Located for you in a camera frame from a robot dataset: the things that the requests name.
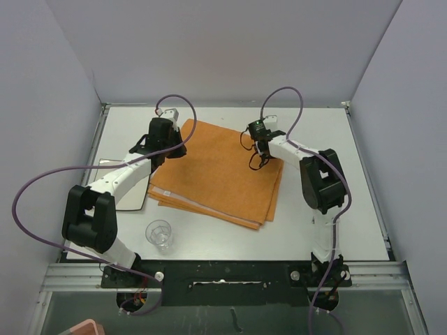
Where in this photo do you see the orange cloth placemat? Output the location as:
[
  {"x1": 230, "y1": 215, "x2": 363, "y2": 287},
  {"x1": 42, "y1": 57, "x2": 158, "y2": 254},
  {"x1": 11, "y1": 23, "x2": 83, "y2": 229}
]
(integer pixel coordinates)
[{"x1": 148, "y1": 119, "x2": 284, "y2": 230}]

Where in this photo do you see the aluminium left side rail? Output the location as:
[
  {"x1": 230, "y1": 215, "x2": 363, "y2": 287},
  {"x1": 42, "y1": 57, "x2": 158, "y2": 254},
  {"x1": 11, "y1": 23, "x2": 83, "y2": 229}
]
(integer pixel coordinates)
[{"x1": 61, "y1": 103, "x2": 108, "y2": 248}]

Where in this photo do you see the clear plastic cup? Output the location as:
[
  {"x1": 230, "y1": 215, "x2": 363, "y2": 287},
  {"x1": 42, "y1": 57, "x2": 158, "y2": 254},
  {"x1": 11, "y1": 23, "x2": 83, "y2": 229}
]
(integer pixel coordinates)
[{"x1": 145, "y1": 220, "x2": 173, "y2": 251}]

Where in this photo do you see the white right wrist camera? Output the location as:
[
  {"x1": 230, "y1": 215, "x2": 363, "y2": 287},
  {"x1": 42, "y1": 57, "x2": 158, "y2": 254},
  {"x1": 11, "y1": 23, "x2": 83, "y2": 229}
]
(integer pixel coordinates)
[{"x1": 263, "y1": 115, "x2": 278, "y2": 132}]

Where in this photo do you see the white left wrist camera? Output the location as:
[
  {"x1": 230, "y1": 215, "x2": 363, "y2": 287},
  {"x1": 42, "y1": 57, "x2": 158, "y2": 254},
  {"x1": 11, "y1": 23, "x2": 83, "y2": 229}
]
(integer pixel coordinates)
[{"x1": 155, "y1": 108, "x2": 179, "y2": 123}]

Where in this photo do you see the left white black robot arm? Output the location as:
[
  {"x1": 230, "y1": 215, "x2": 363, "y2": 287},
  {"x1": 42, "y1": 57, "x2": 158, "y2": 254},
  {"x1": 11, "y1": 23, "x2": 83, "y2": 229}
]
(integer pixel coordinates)
[{"x1": 61, "y1": 110, "x2": 186, "y2": 287}]

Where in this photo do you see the pink box corner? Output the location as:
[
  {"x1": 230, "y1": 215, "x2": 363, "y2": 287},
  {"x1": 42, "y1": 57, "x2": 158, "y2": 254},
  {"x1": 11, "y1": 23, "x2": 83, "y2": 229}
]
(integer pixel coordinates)
[{"x1": 59, "y1": 319, "x2": 105, "y2": 335}]

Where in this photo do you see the white square plate black rim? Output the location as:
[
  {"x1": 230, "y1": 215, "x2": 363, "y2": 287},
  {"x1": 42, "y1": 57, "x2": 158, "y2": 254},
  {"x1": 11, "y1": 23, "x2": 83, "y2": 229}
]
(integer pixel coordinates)
[{"x1": 88, "y1": 158, "x2": 151, "y2": 211}]

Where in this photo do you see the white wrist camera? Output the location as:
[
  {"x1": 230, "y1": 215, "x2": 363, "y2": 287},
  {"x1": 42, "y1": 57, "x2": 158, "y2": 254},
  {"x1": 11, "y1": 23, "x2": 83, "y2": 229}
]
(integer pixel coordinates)
[
  {"x1": 263, "y1": 115, "x2": 278, "y2": 132},
  {"x1": 155, "y1": 108, "x2": 179, "y2": 123}
]

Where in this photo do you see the aluminium front frame rail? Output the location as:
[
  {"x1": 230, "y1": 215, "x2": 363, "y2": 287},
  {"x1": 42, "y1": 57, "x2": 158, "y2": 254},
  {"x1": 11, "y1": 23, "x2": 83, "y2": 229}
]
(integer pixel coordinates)
[{"x1": 41, "y1": 262, "x2": 411, "y2": 292}]

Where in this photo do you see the aluminium right side rail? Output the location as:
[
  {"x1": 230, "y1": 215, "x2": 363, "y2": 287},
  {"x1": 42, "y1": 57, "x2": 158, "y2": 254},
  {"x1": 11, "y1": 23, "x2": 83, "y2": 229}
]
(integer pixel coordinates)
[{"x1": 341, "y1": 100, "x2": 396, "y2": 261}]

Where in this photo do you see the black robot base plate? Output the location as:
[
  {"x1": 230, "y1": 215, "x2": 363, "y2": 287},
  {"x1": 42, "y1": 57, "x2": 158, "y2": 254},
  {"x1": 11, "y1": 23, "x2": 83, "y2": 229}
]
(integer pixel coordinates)
[{"x1": 101, "y1": 260, "x2": 352, "y2": 311}]

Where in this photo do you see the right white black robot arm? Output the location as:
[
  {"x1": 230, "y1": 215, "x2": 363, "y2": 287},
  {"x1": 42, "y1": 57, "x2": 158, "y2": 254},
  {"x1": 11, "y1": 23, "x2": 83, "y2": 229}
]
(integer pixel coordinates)
[{"x1": 246, "y1": 115, "x2": 349, "y2": 285}]

